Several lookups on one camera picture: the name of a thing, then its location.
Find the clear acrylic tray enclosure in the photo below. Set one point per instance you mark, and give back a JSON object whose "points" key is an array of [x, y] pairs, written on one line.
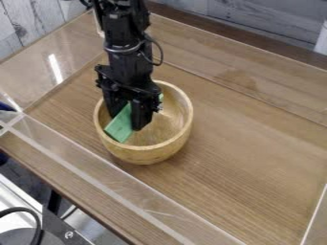
{"points": [[206, 155]]}

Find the black metal table bracket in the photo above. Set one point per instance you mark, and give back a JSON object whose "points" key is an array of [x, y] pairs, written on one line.
{"points": [[57, 232]]}

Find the green rectangular block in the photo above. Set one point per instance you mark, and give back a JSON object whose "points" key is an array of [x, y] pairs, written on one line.
{"points": [[118, 128]]}

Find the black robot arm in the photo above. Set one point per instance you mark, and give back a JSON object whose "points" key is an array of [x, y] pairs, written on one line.
{"points": [[122, 20]]}

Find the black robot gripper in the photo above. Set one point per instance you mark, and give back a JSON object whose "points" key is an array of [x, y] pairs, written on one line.
{"points": [[125, 82]]}

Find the light wooden bowl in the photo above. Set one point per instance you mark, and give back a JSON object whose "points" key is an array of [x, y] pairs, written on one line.
{"points": [[162, 137]]}

